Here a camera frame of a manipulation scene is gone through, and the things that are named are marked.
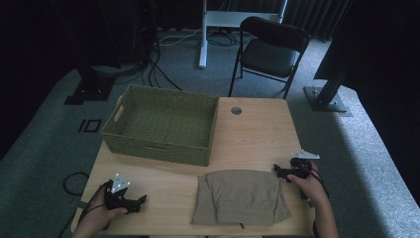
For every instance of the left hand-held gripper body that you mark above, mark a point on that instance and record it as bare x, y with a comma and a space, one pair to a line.
115, 195

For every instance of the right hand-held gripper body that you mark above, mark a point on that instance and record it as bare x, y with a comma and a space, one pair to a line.
302, 165

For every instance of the khaki pants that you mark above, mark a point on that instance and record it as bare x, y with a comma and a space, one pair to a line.
242, 196

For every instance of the green woven basket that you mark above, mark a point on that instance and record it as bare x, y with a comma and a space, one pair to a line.
165, 122

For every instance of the person's right hand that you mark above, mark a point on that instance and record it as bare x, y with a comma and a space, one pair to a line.
312, 188

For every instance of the person's left hand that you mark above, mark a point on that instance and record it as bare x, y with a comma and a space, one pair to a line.
99, 216

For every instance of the grey tape piece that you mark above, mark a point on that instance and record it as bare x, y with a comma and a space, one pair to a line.
81, 205

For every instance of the black stand with grey base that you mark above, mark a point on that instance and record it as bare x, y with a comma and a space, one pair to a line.
327, 99

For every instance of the grey table grommet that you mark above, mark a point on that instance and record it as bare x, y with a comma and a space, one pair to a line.
236, 110

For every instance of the black stand with flat base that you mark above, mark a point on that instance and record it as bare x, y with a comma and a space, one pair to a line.
89, 87

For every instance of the black folding chair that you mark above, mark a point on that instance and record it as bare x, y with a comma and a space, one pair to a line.
270, 54

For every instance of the dark curtain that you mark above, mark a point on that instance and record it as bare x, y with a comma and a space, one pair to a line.
317, 16

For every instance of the dark equipment tower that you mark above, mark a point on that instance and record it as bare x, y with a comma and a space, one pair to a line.
128, 29

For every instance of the white desk frame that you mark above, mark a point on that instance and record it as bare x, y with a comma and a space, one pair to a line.
206, 33

